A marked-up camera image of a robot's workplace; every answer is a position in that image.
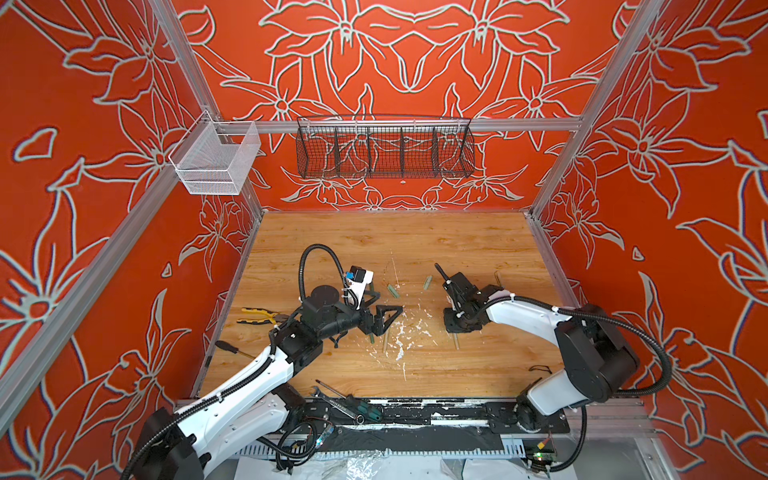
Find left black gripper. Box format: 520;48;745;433
317;287;400;341

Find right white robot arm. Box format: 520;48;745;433
435;265;673;433

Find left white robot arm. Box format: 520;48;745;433
121;243;404;479

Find yellow black pliers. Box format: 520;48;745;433
236;307;289;325

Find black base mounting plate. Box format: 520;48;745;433
251;397;535;436

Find silver wrench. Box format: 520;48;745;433
313;387;365;425

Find small green circuit board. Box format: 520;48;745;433
526;439;557;468

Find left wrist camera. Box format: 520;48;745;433
343;266;374;309

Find green handled screwdriver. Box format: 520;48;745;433
315;379;383;422

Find white slotted cable duct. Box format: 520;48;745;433
230;437;527;462

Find black handled screwdriver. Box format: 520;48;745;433
215;340;255;359

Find black wire mesh basket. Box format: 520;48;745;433
296;115;477;180

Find white wire mesh basket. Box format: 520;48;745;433
169;112;261;195

